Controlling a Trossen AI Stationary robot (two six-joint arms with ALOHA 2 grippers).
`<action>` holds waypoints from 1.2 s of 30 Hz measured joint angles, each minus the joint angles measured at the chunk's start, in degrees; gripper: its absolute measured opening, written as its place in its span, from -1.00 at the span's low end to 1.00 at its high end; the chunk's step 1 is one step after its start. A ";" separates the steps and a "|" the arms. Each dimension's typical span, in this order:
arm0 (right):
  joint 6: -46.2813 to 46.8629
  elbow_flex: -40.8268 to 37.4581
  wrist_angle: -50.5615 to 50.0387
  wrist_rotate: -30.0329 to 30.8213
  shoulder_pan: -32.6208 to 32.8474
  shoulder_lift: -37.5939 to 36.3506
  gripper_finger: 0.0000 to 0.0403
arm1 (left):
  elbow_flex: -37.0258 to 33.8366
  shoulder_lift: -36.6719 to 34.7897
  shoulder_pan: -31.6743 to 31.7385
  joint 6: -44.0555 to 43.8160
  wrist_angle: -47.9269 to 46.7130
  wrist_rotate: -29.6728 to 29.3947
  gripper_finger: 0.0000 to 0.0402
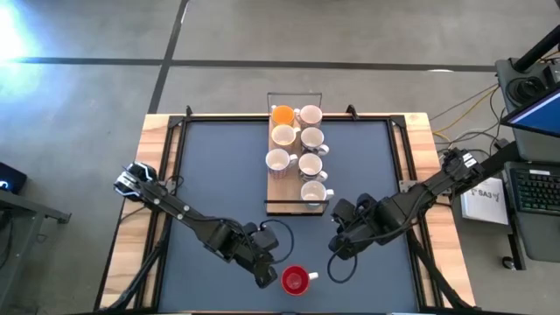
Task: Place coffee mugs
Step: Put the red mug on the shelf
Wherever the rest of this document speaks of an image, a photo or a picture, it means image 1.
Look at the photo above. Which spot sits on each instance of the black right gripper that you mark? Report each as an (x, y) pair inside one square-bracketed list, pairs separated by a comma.
[(365, 232)]

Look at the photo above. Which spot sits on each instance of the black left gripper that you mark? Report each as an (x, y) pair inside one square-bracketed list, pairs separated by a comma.
[(251, 258)]

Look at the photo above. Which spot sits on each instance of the glossy red mug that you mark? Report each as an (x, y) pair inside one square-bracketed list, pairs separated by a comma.
[(295, 280)]

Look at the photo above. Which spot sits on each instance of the red lattice patterned mug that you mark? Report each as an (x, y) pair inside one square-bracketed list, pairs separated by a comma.
[(277, 161)]

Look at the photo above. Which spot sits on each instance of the dark patterned white mug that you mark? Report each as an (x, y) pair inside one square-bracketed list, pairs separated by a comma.
[(312, 139)]

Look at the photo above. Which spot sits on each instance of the cream yellow mug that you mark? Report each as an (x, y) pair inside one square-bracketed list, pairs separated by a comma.
[(284, 135)]

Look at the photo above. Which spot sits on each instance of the pale pink mug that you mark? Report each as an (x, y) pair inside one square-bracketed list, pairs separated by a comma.
[(310, 116)]

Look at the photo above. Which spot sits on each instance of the orange mug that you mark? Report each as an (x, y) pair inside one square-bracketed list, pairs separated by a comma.
[(283, 116)]

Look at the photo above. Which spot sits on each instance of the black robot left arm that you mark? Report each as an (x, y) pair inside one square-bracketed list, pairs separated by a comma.
[(175, 210)]

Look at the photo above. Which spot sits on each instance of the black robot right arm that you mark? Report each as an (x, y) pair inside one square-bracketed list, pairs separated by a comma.
[(420, 192)]

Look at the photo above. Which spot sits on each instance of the grey-blue table mat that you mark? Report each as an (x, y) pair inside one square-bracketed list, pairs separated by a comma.
[(219, 175)]

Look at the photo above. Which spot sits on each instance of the black table clamp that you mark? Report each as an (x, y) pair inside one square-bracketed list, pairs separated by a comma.
[(351, 112), (189, 111)]

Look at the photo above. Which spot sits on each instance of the white printed booklet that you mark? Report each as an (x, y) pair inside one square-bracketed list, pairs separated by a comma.
[(483, 205)]

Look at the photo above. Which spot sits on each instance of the grey equipment stand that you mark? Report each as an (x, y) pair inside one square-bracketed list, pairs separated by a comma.
[(538, 236)]

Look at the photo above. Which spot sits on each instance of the black keyboard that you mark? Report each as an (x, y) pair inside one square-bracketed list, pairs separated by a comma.
[(536, 190)]

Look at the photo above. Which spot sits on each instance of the open laptop with blue screen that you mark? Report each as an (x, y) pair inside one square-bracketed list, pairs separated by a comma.
[(538, 116)]

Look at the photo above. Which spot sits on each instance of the black round device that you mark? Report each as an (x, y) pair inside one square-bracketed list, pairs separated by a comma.
[(527, 88)]

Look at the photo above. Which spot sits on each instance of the black device with blue light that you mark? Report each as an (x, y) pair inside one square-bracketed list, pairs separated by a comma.
[(11, 179)]

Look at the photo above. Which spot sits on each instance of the black stand pole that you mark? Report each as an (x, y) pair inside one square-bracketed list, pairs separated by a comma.
[(540, 46)]

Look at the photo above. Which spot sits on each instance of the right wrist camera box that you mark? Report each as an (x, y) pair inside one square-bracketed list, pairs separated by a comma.
[(345, 212)]

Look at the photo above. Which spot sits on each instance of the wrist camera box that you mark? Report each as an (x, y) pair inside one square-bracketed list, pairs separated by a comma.
[(345, 212), (265, 239)]

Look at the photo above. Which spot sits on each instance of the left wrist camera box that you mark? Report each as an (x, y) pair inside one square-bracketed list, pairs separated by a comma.
[(265, 239)]

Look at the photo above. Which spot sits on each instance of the black metal table frame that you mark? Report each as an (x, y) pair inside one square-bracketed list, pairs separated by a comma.
[(227, 119)]

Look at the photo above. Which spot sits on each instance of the grey metal bracket stand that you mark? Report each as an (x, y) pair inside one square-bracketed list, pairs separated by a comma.
[(30, 207)]

